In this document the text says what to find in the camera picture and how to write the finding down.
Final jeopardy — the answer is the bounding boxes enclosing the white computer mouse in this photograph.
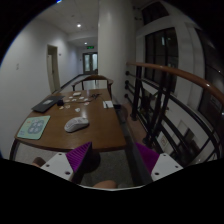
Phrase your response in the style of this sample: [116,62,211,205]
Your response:
[64,117,89,133]

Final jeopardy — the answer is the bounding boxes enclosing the white notepad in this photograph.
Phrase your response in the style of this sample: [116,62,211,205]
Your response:
[103,101,114,109]

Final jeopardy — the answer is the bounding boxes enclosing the dark grey laptop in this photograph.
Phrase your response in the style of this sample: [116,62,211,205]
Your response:
[32,96,62,113]

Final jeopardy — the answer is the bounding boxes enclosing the black cable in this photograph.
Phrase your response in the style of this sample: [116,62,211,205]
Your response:
[88,93,102,101]

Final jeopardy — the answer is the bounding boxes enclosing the glass double door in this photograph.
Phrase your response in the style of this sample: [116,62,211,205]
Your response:
[83,52,98,74]

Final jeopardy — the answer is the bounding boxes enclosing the white paper card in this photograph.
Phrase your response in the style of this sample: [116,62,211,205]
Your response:
[73,92,81,96]

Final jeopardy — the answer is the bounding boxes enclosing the wooden chair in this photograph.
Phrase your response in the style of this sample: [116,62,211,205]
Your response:
[71,74,114,99]

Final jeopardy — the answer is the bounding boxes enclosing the green patterned mouse pad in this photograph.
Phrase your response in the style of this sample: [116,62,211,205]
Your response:
[17,115,50,140]

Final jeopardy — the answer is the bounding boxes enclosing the wooden oval table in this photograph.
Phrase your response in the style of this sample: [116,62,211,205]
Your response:
[10,89,126,160]

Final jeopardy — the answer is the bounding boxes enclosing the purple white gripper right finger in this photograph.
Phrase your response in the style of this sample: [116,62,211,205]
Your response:
[136,143,182,181]

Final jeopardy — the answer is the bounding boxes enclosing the small black object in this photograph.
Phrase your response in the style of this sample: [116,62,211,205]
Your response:
[57,100,64,106]

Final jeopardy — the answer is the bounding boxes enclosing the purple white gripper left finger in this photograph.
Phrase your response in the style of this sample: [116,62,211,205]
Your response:
[42,142,92,181]

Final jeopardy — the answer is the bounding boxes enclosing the white side door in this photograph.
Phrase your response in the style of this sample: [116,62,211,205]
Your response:
[47,45,60,93]

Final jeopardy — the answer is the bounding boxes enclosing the wooden handrail black railing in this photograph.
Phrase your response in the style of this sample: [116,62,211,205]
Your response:
[125,62,224,167]

